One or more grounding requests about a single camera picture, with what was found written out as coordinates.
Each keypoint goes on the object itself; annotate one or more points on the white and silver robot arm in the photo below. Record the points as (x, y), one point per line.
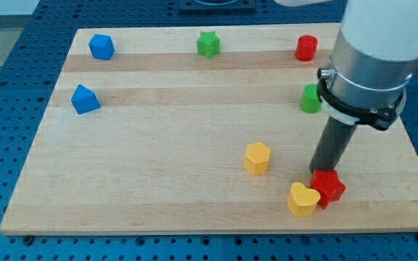
(374, 57)

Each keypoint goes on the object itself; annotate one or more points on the yellow hexagon block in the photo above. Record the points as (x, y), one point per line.
(257, 156)

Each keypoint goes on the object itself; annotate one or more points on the blue triangle block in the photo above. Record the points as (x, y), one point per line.
(84, 100)

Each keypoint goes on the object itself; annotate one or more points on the wooden board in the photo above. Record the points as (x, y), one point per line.
(164, 154)

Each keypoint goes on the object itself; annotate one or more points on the green star block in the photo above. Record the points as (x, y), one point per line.
(208, 44)

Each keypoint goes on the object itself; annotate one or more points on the green cylinder block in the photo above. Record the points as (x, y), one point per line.
(309, 100)

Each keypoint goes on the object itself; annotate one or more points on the yellow heart block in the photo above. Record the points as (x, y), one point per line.
(301, 200)

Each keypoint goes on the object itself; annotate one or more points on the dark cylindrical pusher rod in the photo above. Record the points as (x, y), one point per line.
(331, 146)

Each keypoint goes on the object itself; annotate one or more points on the red cylinder block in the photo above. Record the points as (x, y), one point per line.
(306, 48)

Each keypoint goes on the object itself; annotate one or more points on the red star block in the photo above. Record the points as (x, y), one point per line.
(329, 186)

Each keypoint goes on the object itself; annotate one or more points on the blue cube block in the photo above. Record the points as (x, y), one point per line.
(101, 47)

